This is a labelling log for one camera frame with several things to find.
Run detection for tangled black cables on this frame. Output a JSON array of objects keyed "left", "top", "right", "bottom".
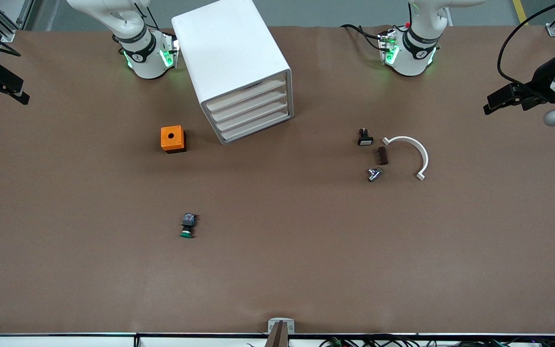
[{"left": 246, "top": 336, "right": 555, "bottom": 347}]

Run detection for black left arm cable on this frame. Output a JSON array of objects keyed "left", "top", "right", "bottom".
[{"left": 496, "top": 0, "right": 555, "bottom": 90}]

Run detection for orange box with hole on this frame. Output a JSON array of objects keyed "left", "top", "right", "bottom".
[{"left": 160, "top": 125, "right": 187, "bottom": 154}]

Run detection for white curved bracket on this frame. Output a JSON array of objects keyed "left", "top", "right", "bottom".
[{"left": 382, "top": 135, "right": 430, "bottom": 182}]

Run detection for table edge frame rail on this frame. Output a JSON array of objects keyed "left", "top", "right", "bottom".
[{"left": 0, "top": 332, "right": 555, "bottom": 347}]

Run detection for black base cable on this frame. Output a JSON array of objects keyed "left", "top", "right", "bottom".
[{"left": 340, "top": 23, "right": 385, "bottom": 52}]

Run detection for brown paper table cover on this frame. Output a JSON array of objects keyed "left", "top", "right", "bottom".
[{"left": 0, "top": 24, "right": 555, "bottom": 336}]

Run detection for green push button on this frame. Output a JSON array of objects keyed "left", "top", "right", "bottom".
[{"left": 179, "top": 213, "right": 198, "bottom": 239}]

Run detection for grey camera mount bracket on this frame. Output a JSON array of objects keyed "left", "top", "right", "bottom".
[{"left": 264, "top": 317, "right": 296, "bottom": 347}]

